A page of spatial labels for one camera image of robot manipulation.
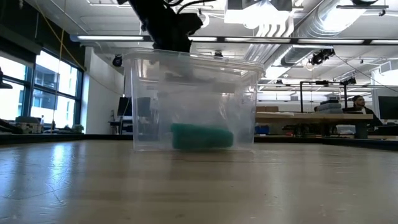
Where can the black ceiling camera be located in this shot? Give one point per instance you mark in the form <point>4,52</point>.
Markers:
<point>321,56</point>
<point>218,54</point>
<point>117,60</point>

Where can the black computer monitor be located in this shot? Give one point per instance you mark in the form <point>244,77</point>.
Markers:
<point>388,107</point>
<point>124,107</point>

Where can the white tube ceiling light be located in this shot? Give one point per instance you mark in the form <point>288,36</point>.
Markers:
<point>329,41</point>
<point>202,39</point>
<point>384,41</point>
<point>109,38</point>

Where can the brown cardboard box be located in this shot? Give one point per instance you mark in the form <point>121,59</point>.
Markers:
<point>268,109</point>

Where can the white plastic bin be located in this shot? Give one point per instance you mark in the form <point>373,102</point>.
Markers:
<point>345,129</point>

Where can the wooden background table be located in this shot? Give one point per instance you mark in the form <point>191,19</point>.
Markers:
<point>311,117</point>

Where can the blue plastic bin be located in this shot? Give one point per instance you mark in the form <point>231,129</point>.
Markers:
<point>263,129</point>

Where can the black pipe frame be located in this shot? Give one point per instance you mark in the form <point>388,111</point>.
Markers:
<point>301,96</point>

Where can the green bandage with white core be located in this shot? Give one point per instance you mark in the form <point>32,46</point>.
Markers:
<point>202,137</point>

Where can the person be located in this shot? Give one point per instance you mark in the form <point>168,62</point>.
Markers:
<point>360,102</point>

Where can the clear plastic container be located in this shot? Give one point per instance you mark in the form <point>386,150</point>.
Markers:
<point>143,124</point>

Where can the silver ribbed air duct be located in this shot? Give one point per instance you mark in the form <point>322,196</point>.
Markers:
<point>326,18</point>

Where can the stack of grey boxes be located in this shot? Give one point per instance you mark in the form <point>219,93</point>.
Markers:
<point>329,107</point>

